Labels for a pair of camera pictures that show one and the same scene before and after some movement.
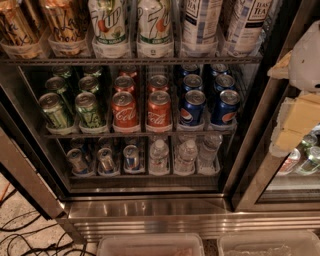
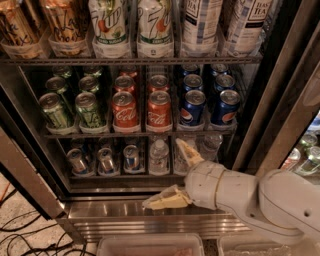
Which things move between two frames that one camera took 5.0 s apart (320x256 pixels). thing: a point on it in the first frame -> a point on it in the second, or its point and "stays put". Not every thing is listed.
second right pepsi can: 225,82 stays put
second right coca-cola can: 158,82 stays put
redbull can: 131,158 stays put
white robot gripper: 306,66 -> 202,184
